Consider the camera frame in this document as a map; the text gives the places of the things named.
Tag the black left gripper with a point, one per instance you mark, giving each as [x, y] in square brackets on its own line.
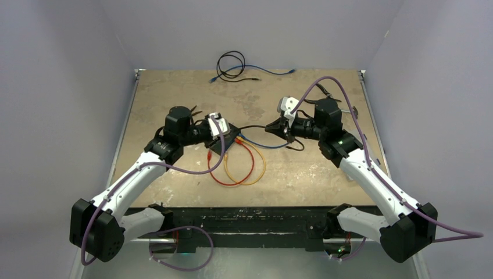
[204, 122]

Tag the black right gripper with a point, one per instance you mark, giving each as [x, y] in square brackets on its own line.
[279, 127]

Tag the black network switch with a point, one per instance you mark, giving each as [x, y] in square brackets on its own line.
[216, 145]

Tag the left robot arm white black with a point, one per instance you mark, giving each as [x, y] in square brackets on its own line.
[100, 226]

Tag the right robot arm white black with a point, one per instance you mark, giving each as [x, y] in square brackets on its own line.
[404, 227]

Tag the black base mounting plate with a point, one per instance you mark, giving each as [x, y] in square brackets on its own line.
[304, 227]

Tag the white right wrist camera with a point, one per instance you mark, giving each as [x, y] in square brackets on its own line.
[287, 107]

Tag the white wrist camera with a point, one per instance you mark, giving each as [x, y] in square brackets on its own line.
[287, 107]
[217, 124]

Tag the yellow handled pliers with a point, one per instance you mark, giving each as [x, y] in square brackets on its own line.
[194, 111]

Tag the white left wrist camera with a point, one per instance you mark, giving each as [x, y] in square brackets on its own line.
[217, 124]

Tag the black wire stripper pliers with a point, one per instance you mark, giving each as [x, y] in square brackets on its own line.
[326, 92]

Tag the claw hammer black handle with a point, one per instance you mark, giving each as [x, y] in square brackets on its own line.
[353, 110]

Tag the aluminium table edge rail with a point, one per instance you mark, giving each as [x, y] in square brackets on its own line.
[361, 74]

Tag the aluminium front frame rails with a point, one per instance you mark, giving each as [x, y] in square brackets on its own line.
[145, 258]

